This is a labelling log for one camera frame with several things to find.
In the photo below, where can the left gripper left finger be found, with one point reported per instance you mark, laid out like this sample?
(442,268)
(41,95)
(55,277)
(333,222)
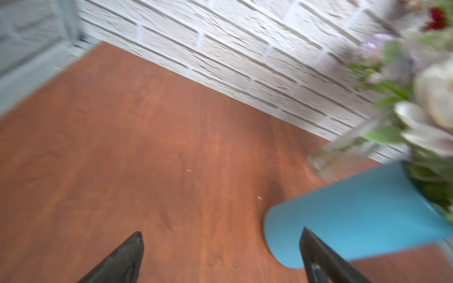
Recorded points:
(122,265)

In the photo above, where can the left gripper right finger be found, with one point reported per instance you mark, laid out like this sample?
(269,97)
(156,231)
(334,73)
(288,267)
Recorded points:
(324,265)

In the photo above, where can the teal ceramic vase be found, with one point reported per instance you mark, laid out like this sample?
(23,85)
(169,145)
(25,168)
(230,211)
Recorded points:
(377,212)

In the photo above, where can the clear glass vase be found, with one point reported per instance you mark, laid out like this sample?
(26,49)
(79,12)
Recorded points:
(346,152)

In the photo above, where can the white lilac bouquet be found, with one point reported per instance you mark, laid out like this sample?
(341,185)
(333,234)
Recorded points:
(414,74)

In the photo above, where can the red gerbera flower stem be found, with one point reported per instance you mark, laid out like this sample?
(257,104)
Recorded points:
(437,20)

